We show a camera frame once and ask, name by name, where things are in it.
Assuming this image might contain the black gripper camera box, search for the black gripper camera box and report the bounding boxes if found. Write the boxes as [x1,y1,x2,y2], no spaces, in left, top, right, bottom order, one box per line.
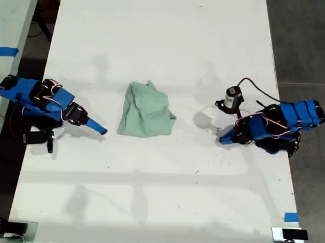
[22,129,50,145]
[215,85,246,115]

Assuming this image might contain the long blue tape strip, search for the long blue tape strip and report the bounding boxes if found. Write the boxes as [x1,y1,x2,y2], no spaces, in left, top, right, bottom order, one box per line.
[0,46,20,58]

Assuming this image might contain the black camera cable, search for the black camera cable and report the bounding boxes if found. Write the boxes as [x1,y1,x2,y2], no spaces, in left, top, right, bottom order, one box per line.
[236,77,283,103]

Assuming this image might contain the black floor cable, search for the black floor cable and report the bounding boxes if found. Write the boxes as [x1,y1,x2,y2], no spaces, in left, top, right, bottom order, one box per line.
[28,15,53,43]

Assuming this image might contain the pale green T-shirt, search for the pale green T-shirt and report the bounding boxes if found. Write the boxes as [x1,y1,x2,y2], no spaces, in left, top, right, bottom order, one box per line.
[116,79,178,139]

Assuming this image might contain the metal table bracket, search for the metal table bracket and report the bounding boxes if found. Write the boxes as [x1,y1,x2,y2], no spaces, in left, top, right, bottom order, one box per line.
[3,220,39,242]
[271,226,311,243]

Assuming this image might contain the short blue tape strip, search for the short blue tape strip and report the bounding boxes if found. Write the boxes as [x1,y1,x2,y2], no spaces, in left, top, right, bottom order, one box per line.
[283,212,300,223]

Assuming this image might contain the small black box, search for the small black box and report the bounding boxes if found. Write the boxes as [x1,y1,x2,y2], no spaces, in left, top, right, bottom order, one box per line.
[6,221,29,234]

